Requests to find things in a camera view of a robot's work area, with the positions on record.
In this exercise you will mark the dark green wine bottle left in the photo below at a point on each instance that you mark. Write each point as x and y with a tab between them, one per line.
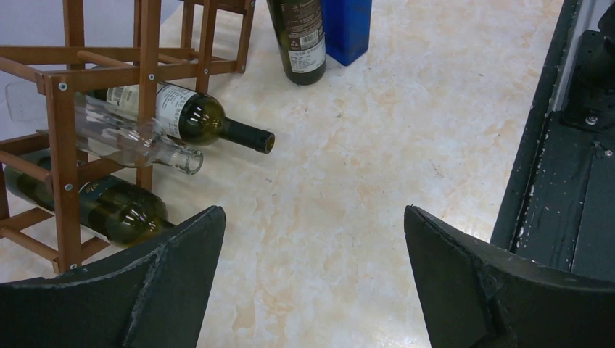
122	213

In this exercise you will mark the brown label wine bottle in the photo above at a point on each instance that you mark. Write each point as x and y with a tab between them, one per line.
298	25

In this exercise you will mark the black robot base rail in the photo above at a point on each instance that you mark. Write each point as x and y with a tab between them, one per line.
558	206

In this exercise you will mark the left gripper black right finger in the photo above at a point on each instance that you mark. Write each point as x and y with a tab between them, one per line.
474	294

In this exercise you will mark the white label wine bottle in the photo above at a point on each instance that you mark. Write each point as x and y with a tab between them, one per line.
200	120

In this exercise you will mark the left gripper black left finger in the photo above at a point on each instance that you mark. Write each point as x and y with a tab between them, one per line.
154	294

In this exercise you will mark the blue square glass bottle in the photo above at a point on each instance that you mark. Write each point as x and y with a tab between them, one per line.
347	26

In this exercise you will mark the small clear glass bottle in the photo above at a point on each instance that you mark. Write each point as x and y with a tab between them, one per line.
105	131

